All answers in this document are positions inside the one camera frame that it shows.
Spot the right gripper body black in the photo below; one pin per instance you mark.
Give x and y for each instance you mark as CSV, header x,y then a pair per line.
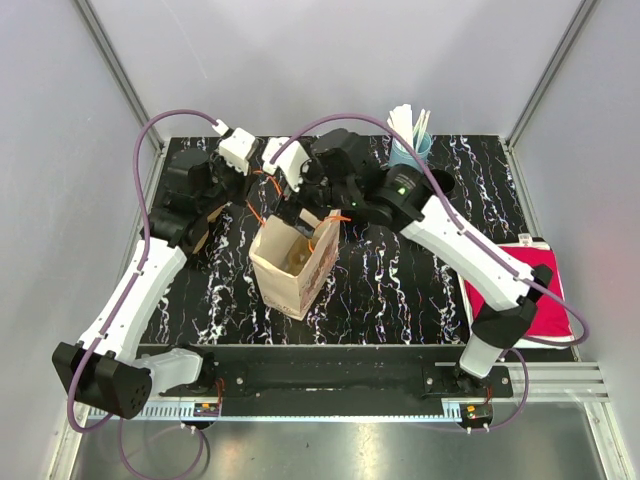
x,y
316,194

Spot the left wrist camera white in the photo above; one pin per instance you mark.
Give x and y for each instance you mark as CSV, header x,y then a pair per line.
x,y
235,146

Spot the brown paper takeout bag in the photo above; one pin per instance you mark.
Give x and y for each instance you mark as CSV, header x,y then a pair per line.
x,y
288,294

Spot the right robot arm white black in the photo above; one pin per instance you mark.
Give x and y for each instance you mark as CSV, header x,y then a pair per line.
x,y
402,198

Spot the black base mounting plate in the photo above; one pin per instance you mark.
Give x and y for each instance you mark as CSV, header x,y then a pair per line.
x,y
347,382

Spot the aluminium front rail frame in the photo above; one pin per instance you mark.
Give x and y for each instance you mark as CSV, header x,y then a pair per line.
x,y
402,419

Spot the black cup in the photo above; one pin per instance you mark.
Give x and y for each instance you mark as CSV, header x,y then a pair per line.
x,y
445,181

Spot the red folded cloth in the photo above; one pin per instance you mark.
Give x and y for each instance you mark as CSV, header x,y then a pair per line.
x,y
551,322

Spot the cardboard cup carrier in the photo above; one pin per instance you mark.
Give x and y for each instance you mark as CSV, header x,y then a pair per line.
x,y
297,256
199,232

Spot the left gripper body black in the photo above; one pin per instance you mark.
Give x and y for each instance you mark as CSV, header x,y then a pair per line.
x,y
229,184

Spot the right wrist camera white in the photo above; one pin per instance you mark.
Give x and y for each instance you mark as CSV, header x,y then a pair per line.
x,y
289,162

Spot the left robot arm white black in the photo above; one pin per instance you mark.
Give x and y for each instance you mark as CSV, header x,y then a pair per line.
x,y
102,369

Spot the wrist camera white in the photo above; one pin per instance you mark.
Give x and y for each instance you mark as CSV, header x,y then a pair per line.
x,y
289,162
235,146

